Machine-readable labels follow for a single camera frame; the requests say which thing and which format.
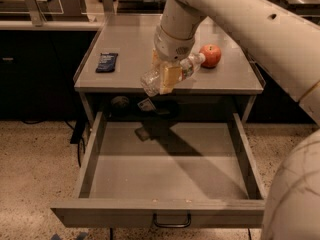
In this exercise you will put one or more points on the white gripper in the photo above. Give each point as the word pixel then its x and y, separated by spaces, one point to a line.
pixel 170 49

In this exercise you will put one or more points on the clear plastic water bottle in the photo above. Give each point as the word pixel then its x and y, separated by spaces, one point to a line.
pixel 150 81

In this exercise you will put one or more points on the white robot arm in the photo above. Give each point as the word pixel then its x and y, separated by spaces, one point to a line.
pixel 288 48

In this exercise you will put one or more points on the white paper tag under counter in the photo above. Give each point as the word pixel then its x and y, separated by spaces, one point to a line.
pixel 146 105

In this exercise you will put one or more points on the grey metal counter cabinet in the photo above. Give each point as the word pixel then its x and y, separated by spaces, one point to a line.
pixel 131 37

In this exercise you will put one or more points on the dark round object under counter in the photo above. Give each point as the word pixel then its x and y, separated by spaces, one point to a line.
pixel 120 105

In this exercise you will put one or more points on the grey open top drawer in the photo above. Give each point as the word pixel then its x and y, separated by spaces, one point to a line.
pixel 132 170

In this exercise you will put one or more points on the red apple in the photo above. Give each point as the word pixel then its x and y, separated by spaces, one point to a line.
pixel 212 55

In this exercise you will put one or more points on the dark blue snack packet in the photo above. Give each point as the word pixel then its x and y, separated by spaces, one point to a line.
pixel 107 63

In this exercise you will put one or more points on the black drawer handle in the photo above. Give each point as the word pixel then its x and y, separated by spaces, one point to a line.
pixel 171 221

